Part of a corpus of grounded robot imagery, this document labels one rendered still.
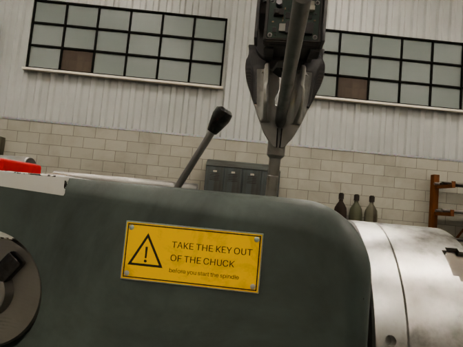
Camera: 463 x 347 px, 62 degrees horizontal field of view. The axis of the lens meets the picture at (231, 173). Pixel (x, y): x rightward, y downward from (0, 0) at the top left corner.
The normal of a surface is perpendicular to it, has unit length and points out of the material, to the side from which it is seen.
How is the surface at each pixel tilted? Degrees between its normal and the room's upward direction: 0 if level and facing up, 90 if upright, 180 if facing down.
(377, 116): 90
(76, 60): 90
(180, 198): 63
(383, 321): 67
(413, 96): 90
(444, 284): 52
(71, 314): 90
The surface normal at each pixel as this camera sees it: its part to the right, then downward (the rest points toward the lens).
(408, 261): 0.01, -0.79
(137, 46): 0.04, -0.07
